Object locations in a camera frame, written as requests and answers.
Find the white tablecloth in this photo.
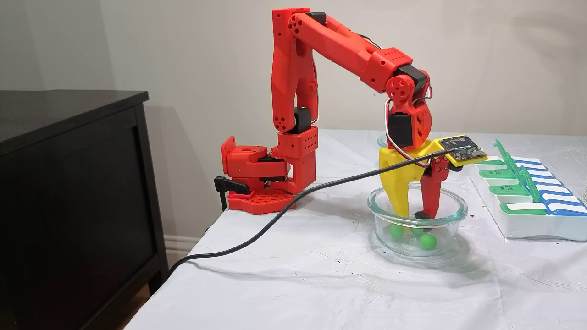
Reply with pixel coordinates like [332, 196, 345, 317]
[124, 129, 587, 330]

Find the black cabinet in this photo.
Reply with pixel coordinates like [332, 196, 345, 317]
[0, 90, 169, 330]

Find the white red servo wire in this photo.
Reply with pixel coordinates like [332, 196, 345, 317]
[384, 82, 432, 161]

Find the black circuit board camera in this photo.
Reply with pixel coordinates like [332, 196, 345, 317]
[438, 134, 489, 166]

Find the black camera cable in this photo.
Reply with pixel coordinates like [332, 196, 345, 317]
[167, 147, 473, 280]

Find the white baseboard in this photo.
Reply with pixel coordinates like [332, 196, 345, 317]
[164, 235, 205, 269]

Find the weekly pill organizer box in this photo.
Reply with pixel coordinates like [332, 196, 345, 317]
[470, 140, 587, 242]

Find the black table clamp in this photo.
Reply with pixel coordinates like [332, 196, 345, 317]
[214, 176, 252, 212]

